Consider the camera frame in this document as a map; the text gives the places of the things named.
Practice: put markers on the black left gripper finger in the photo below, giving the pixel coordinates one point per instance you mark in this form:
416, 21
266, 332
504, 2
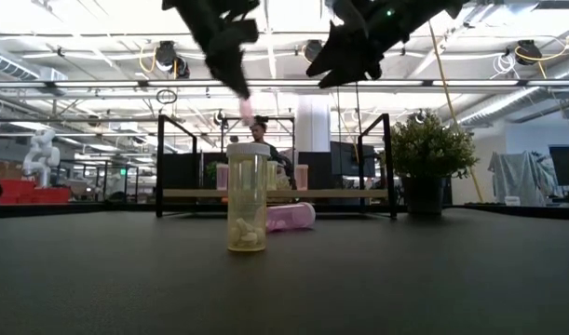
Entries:
226, 76
241, 76

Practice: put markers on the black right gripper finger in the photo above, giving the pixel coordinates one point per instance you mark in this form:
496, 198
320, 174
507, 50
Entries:
358, 72
340, 51

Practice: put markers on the red pill bottle white cap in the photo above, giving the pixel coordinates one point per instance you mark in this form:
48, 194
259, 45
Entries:
247, 111
301, 177

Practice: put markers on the purple pill bottle white cap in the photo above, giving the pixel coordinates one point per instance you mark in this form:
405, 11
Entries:
222, 177
291, 216

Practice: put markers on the long ceiling light bar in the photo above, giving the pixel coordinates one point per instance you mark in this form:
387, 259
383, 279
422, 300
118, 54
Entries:
284, 83

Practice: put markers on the person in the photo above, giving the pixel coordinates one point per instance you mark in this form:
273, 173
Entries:
260, 134

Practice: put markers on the white column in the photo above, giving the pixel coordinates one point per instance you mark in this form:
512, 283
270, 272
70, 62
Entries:
312, 123

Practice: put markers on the small green background plant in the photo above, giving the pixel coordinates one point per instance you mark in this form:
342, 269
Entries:
211, 170

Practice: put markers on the green plant in black pot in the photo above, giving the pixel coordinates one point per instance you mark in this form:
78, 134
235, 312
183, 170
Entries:
428, 149

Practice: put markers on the black partition panel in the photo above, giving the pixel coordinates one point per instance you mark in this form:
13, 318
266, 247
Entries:
316, 170
177, 170

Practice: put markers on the grey draped cloth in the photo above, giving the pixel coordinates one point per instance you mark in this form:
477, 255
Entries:
512, 172

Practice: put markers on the small white cup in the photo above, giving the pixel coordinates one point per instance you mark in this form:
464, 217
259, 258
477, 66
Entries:
512, 200

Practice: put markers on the red crates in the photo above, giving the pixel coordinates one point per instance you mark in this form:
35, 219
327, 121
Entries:
32, 193

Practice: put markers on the wooden shelf black metal frame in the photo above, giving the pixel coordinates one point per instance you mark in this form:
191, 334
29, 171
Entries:
195, 193

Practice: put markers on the silver ventilation duct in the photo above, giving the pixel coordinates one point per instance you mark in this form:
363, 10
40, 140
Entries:
521, 100
23, 70

